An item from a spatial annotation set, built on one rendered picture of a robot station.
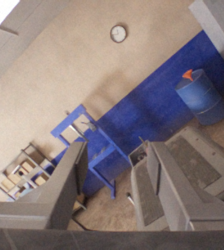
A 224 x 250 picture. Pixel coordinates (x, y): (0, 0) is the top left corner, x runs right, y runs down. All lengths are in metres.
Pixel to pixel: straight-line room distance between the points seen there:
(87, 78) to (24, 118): 1.69
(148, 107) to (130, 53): 1.18
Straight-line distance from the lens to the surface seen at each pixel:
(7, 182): 4.84
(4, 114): 4.60
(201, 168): 0.80
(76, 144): 0.15
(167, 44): 3.92
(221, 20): 3.77
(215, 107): 3.53
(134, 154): 3.35
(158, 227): 0.74
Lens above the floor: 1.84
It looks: 12 degrees down
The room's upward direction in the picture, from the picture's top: 43 degrees counter-clockwise
